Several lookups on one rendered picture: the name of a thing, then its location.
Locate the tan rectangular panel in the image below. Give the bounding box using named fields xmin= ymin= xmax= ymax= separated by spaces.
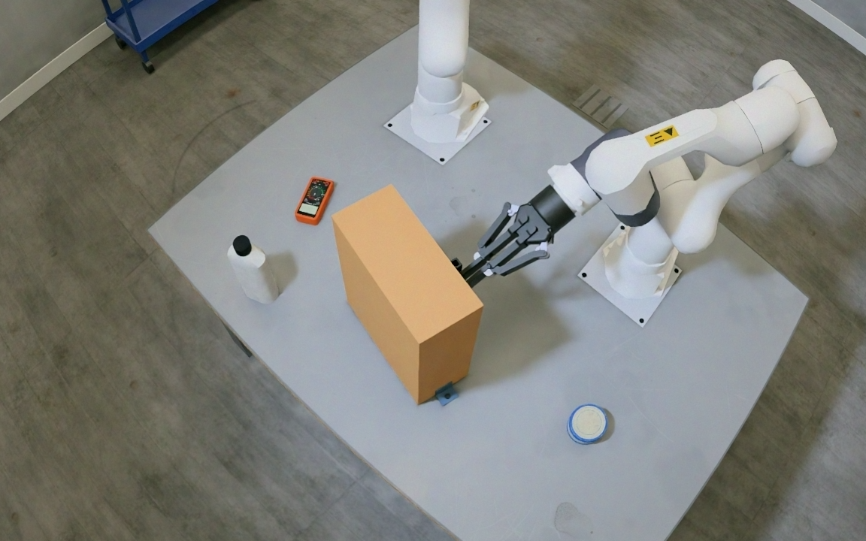
xmin=332 ymin=184 xmax=483 ymax=406

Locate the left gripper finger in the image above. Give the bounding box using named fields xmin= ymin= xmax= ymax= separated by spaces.
xmin=465 ymin=225 xmax=550 ymax=289
xmin=460 ymin=202 xmax=529 ymax=280

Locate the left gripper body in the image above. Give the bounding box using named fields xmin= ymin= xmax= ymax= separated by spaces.
xmin=513 ymin=184 xmax=576 ymax=245

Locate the orange digital multimeter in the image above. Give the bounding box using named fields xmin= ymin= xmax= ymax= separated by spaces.
xmin=295 ymin=177 xmax=334 ymax=225

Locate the white bottle with black cap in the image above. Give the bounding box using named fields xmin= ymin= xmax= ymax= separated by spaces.
xmin=228 ymin=235 xmax=279 ymax=304

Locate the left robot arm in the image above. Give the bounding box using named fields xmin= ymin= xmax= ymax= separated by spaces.
xmin=548 ymin=59 xmax=837 ymax=299

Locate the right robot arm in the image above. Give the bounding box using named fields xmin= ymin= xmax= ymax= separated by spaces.
xmin=410 ymin=0 xmax=489 ymax=143

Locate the white and blue round tin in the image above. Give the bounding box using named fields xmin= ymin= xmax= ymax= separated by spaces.
xmin=567 ymin=404 xmax=607 ymax=445

